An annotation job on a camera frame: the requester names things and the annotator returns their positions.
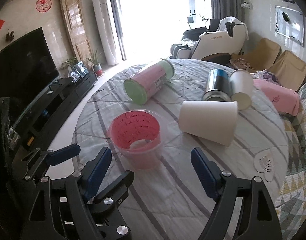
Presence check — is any potted plant in red pot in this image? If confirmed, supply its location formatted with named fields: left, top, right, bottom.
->
left=87, top=50, right=103, bottom=77

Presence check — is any left tan sofa cushion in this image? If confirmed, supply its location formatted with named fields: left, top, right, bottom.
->
left=230, top=38, right=281, bottom=73

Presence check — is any pink towel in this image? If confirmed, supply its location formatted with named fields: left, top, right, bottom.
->
left=253, top=79, right=299, bottom=116

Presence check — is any pink plastic cup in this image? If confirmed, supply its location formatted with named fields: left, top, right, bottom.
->
left=107, top=109, right=168, bottom=170

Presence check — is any near white paper cup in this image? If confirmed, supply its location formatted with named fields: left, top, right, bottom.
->
left=178, top=101, right=238, bottom=146

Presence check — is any purple patterned pillow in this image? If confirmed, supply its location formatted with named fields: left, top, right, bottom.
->
left=251, top=70, right=280, bottom=86

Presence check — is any black television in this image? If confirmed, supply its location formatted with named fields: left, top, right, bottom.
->
left=0, top=28, right=59, bottom=125

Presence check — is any quilted triangle pattern sofa cover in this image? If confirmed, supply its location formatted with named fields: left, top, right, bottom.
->
left=274, top=83, right=306, bottom=239

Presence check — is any left grey curtain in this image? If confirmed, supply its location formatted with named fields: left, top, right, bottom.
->
left=110, top=0, right=127, bottom=61

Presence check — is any white standing air conditioner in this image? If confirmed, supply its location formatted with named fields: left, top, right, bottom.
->
left=92, top=0, right=119, bottom=66

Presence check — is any tan sofa cushion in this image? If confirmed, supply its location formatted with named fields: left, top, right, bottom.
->
left=230, top=38, right=281, bottom=73
left=267, top=50, right=306, bottom=91

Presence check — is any blue and black can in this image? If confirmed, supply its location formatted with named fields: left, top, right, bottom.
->
left=202, top=69, right=231, bottom=102

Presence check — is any grey striped tablecloth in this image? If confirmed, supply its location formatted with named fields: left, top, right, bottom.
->
left=72, top=60, right=289, bottom=239

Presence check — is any red round wall decoration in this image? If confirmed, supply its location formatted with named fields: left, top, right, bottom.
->
left=35, top=0, right=52, bottom=13

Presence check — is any black tv cabinet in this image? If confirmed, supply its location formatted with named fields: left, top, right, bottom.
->
left=11, top=72, right=97, bottom=153

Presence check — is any small green potted plant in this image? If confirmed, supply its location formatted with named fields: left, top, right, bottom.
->
left=59, top=57, right=78, bottom=72

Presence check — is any photo frame on cabinet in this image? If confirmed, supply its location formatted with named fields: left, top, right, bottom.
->
left=75, top=61, right=89, bottom=78

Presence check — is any pink and green canister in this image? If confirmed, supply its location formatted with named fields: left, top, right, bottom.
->
left=124, top=59, right=175, bottom=105

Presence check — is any white paper cup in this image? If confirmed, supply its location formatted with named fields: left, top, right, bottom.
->
left=178, top=101, right=238, bottom=146
left=229, top=69, right=253, bottom=111

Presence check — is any far white paper cup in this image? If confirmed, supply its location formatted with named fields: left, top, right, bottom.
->
left=229, top=69, right=253, bottom=111

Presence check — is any white massage chair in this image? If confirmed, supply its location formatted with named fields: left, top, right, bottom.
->
left=170, top=16, right=249, bottom=60

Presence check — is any right tan sofa cushion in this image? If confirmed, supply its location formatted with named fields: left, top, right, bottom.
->
left=267, top=50, right=306, bottom=91

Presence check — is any wall whiteboard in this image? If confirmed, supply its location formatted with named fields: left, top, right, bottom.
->
left=275, top=6, right=304, bottom=47

